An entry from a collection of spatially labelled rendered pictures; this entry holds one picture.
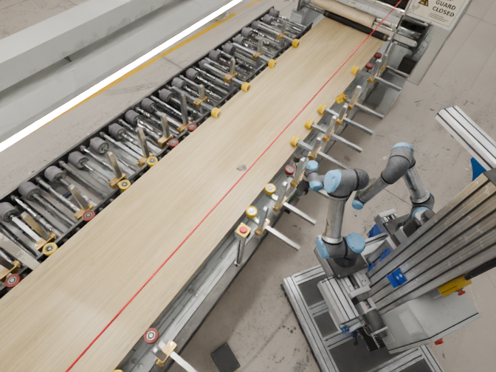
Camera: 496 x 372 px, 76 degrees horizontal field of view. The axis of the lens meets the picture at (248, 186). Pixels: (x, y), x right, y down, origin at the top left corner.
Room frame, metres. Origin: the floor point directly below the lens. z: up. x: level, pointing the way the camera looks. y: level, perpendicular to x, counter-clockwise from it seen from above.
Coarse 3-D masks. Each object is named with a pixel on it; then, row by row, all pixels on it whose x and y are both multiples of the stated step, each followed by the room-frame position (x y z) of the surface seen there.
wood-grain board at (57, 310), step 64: (320, 64) 3.02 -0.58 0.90; (256, 128) 1.96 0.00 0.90; (128, 192) 1.16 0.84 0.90; (192, 192) 1.23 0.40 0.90; (256, 192) 1.31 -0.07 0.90; (64, 256) 0.64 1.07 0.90; (128, 256) 0.69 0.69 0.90; (192, 256) 0.75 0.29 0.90; (0, 320) 0.23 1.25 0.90; (64, 320) 0.28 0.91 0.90; (128, 320) 0.32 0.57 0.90
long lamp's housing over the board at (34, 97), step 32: (192, 0) 0.99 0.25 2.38; (224, 0) 1.08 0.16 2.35; (128, 32) 0.77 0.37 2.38; (160, 32) 0.83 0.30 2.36; (64, 64) 0.61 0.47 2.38; (96, 64) 0.64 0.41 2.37; (128, 64) 0.71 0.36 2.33; (0, 96) 0.48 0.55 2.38; (32, 96) 0.50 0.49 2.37; (64, 96) 0.54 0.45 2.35; (0, 128) 0.41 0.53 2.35
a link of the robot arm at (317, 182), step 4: (312, 172) 1.27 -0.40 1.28; (316, 172) 1.27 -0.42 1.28; (308, 176) 1.25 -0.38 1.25; (312, 176) 1.24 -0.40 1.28; (316, 176) 1.24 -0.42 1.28; (320, 176) 1.24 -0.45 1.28; (324, 176) 1.25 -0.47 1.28; (312, 180) 1.21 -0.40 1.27; (316, 180) 1.21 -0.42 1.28; (320, 180) 1.22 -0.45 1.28; (312, 184) 1.19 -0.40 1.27; (316, 184) 1.18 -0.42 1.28; (320, 184) 1.19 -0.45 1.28; (312, 188) 1.17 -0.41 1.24; (316, 188) 1.17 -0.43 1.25; (320, 188) 1.18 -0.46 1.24
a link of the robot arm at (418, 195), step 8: (400, 144) 1.35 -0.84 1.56; (408, 144) 1.34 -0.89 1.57; (392, 152) 1.30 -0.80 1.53; (400, 152) 1.27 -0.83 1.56; (408, 152) 1.28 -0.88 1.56; (408, 160) 1.23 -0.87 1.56; (408, 176) 1.23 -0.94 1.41; (416, 176) 1.24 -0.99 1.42; (408, 184) 1.22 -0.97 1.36; (416, 184) 1.21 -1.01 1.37; (416, 192) 1.20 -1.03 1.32; (424, 192) 1.21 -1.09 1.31; (416, 200) 1.18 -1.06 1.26; (424, 200) 1.17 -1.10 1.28; (432, 200) 1.20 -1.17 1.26; (432, 208) 1.15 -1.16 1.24
